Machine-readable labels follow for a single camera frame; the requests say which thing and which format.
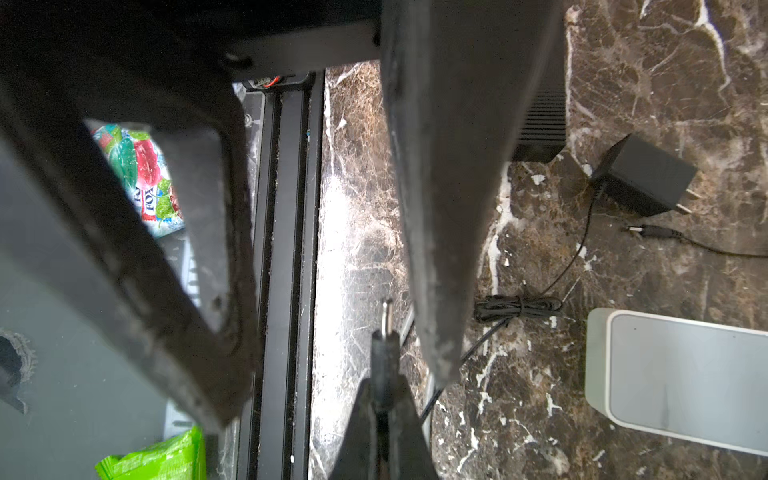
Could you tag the teal patterned item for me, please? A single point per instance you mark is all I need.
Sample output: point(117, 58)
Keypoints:
point(140, 165)

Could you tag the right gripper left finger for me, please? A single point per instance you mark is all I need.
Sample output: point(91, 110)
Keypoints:
point(358, 456)

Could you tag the black power adapter with cable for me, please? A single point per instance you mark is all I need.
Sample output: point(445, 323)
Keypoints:
point(543, 237)

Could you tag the green tube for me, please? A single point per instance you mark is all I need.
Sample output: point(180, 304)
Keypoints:
point(181, 457)

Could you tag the white router box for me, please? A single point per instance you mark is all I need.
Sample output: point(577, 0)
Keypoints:
point(685, 379)

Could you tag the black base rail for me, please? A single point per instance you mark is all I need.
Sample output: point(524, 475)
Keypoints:
point(275, 423)

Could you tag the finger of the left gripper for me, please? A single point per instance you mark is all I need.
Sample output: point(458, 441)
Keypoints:
point(457, 80)
point(67, 220)

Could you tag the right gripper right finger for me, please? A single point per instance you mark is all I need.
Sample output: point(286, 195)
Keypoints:
point(404, 453)

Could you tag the black network switch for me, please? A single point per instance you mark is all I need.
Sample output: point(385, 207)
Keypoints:
point(543, 135)

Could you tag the far black power adapter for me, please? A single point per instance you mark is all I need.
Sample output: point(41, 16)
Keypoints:
point(666, 233)

